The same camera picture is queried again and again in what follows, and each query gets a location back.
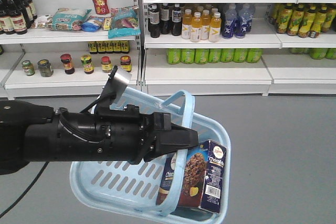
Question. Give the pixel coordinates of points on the chili sauce jar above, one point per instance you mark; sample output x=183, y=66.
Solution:
x=125, y=62

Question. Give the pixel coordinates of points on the row of small yellow bottles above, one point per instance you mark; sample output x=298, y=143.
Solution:
x=109, y=47

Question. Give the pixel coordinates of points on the orange juice bottles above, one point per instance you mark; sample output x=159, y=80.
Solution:
x=201, y=26

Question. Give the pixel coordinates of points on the white supermarket shelving unit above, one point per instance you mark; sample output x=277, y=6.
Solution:
x=276, y=73

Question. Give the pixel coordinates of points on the pickle glass jar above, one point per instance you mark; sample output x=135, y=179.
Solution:
x=45, y=68

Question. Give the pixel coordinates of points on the small red lid jar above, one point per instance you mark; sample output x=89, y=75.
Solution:
x=106, y=64

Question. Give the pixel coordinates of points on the Chocofila cookie box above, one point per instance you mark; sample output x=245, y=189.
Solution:
x=167, y=178
x=203, y=177

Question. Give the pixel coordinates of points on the green drink cans row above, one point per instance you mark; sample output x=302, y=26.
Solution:
x=214, y=55

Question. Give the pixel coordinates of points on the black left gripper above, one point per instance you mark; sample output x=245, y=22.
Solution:
x=137, y=137

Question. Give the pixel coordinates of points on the yellow label sauce jar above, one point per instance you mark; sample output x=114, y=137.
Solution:
x=86, y=61

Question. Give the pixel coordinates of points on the yellow green tea bottles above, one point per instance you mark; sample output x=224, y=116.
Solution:
x=302, y=20

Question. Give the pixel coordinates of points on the light blue plastic basket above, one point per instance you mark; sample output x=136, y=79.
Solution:
x=131, y=190

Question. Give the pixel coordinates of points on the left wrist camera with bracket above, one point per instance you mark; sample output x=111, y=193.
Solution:
x=114, y=88

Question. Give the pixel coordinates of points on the dark soy sauce bottles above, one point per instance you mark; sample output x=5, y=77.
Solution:
x=17, y=16

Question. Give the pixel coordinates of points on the red lid sauce jar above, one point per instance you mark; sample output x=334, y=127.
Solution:
x=67, y=63

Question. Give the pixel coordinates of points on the snack bags on shelf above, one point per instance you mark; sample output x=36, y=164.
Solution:
x=122, y=21

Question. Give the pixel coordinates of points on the blue water bottles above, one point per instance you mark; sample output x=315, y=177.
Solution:
x=237, y=24

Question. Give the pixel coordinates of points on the red spout pouch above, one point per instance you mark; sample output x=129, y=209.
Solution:
x=101, y=7

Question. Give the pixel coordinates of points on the green jar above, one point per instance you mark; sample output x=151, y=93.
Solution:
x=28, y=68

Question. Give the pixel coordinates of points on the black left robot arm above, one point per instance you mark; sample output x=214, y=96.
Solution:
x=38, y=133

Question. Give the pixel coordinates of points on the dark drink bottles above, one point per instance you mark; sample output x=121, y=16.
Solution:
x=164, y=19

